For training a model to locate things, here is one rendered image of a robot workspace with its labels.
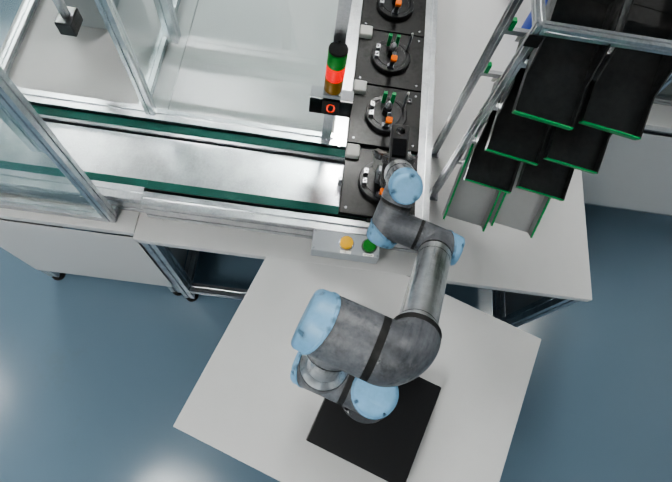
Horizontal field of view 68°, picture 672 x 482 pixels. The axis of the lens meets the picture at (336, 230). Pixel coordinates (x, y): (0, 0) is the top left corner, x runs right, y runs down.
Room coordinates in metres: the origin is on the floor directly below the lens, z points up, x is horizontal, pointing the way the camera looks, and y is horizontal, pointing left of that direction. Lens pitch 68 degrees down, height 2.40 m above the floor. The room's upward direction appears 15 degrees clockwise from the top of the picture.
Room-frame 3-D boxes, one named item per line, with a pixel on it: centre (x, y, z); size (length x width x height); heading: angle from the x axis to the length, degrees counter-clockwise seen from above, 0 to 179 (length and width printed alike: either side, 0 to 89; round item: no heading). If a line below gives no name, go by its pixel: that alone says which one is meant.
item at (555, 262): (1.21, -0.04, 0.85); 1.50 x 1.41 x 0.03; 97
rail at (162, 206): (0.58, 0.16, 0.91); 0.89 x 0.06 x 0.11; 97
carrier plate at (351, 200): (0.77, -0.10, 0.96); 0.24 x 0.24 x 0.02; 7
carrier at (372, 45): (1.26, -0.03, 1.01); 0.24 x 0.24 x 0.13; 7
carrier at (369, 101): (1.02, -0.06, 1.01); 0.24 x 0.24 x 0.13; 7
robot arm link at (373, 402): (0.12, -0.18, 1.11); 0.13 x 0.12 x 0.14; 80
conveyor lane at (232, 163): (0.75, 0.20, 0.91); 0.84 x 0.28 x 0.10; 97
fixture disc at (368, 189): (0.77, -0.10, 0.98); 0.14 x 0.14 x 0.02
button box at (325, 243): (0.54, -0.04, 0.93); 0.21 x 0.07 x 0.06; 97
